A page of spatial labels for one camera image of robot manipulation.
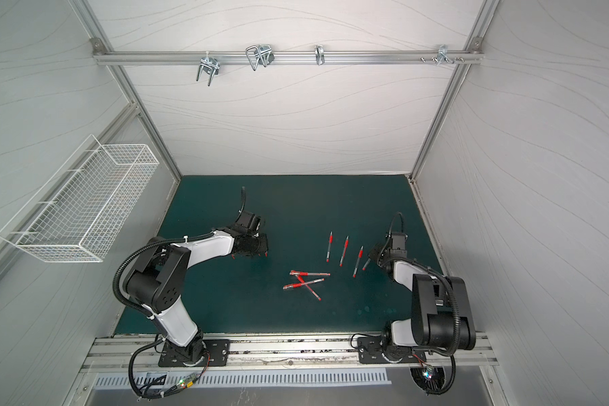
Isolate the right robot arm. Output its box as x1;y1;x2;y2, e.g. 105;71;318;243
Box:
369;232;477;360

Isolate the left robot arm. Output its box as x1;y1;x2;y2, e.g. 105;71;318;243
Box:
112;211;268;351

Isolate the green table mat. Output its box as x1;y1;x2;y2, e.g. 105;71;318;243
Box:
160;175;439;333

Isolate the metal u-bolt clamp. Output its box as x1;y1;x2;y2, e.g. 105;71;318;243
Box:
196;55;220;86
245;44;275;71

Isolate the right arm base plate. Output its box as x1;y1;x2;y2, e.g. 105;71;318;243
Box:
349;333;426;365

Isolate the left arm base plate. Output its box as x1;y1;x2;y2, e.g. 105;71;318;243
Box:
158;339;231;368

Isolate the right cable bundle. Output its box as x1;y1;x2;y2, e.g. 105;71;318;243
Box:
409;354;458;396

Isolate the cable bundle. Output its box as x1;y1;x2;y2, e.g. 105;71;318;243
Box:
409;354;458;396
123;339;214;401

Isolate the white wire basket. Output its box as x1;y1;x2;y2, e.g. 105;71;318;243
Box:
0;135;159;263

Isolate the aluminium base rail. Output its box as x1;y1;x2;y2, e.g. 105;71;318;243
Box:
80;333;499;373

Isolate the left cable bundle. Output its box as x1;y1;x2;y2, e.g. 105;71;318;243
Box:
123;339;214;401

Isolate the white slotted cable duct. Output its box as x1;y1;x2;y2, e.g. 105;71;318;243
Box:
94;368;392;390

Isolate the metal bracket clamp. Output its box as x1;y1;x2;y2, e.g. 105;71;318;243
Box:
314;45;325;66

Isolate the aluminium cross rail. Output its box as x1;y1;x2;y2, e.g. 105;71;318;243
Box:
93;49;485;66

